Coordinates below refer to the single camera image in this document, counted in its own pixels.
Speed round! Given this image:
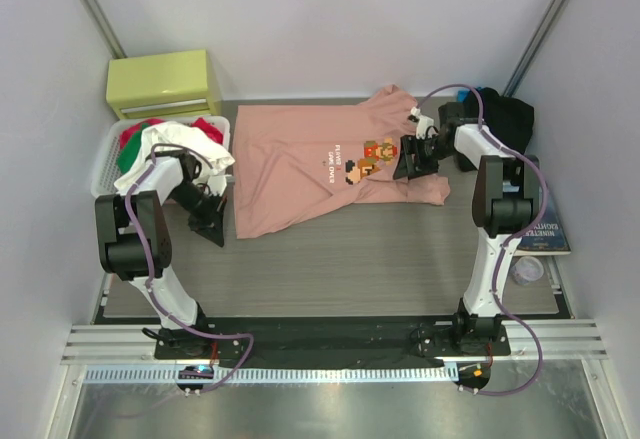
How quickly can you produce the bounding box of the aluminium corner post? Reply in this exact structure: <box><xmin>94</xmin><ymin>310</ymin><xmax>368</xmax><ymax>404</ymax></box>
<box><xmin>80</xmin><ymin>0</ymin><xmax>127</xmax><ymax>59</ymax></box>
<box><xmin>502</xmin><ymin>0</ymin><xmax>570</xmax><ymax>97</ymax></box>

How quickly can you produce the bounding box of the red green garment in basket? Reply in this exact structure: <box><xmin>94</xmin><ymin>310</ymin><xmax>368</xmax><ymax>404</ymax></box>
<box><xmin>117</xmin><ymin>117</ymin><xmax>224</xmax><ymax>174</ymax></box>

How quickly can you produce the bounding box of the slotted cable duct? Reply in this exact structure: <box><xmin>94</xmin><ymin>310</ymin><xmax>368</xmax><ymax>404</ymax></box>
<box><xmin>84</xmin><ymin>363</ymin><xmax>458</xmax><ymax>385</ymax></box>

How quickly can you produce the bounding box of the aluminium frame rail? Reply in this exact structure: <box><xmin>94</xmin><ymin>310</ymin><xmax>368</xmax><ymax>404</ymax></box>
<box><xmin>63</xmin><ymin>319</ymin><xmax>607</xmax><ymax>364</ymax></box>

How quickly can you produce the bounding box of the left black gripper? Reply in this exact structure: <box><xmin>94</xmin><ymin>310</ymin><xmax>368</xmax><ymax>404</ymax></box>
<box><xmin>169</xmin><ymin>182</ymin><xmax>228</xmax><ymax>248</ymax></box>

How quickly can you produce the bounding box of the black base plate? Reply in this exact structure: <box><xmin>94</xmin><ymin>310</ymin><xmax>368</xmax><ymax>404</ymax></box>
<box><xmin>143</xmin><ymin>316</ymin><xmax>511</xmax><ymax>370</ymax></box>

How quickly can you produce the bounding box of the left aluminium corner post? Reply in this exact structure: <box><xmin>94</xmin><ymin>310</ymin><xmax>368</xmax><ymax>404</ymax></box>
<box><xmin>80</xmin><ymin>0</ymin><xmax>127</xmax><ymax>59</ymax></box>

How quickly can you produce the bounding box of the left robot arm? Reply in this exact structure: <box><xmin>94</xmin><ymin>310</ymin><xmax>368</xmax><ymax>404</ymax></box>
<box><xmin>94</xmin><ymin>145</ymin><xmax>226</xmax><ymax>359</ymax></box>

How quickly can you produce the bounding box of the black folded t-shirt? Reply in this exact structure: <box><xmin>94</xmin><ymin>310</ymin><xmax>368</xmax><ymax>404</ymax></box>
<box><xmin>454</xmin><ymin>87</ymin><xmax>535</xmax><ymax>172</ymax></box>

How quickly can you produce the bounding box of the yellow-green drawer box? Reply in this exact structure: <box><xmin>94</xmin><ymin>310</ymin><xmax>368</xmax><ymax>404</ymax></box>
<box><xmin>106</xmin><ymin>49</ymin><xmax>222</xmax><ymax>120</ymax></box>

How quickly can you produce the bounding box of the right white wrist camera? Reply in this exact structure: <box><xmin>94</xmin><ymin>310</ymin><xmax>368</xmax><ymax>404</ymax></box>
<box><xmin>408</xmin><ymin>107</ymin><xmax>435</xmax><ymax>139</ymax></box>

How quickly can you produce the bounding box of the pink printed t-shirt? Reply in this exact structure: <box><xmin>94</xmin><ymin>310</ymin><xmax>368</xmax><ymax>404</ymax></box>
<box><xmin>232</xmin><ymin>85</ymin><xmax>451</xmax><ymax>239</ymax></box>

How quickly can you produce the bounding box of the right aluminium corner post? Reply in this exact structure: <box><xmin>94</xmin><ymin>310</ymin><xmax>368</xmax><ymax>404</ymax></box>
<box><xmin>502</xmin><ymin>0</ymin><xmax>570</xmax><ymax>97</ymax></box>

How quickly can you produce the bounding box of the dark blue book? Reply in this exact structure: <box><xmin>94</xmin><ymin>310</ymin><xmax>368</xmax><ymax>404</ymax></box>
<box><xmin>515</xmin><ymin>192</ymin><xmax>571</xmax><ymax>256</ymax></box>

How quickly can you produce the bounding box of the clear plastic cup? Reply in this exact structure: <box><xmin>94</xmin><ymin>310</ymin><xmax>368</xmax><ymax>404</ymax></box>
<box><xmin>510</xmin><ymin>256</ymin><xmax>545</xmax><ymax>286</ymax></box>

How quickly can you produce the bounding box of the white t-shirt in basket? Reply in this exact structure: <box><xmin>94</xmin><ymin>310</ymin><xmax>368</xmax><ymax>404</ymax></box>
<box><xmin>114</xmin><ymin>121</ymin><xmax>235</xmax><ymax>191</ymax></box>

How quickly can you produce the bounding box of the white plastic basket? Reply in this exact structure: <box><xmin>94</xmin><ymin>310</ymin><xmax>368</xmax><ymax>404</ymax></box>
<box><xmin>90</xmin><ymin>115</ymin><xmax>231</xmax><ymax>198</ymax></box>

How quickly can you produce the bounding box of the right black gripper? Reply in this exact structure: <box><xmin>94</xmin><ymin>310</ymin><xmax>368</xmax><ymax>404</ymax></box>
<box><xmin>394</xmin><ymin>134</ymin><xmax>459</xmax><ymax>180</ymax></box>

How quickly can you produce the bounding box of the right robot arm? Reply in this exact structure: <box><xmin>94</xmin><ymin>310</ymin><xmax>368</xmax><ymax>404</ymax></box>
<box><xmin>394</xmin><ymin>107</ymin><xmax>548</xmax><ymax>357</ymax></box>

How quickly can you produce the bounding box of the blue folded garment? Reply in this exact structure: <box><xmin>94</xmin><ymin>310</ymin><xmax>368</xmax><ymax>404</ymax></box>
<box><xmin>456</xmin><ymin>87</ymin><xmax>482</xmax><ymax>105</ymax></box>

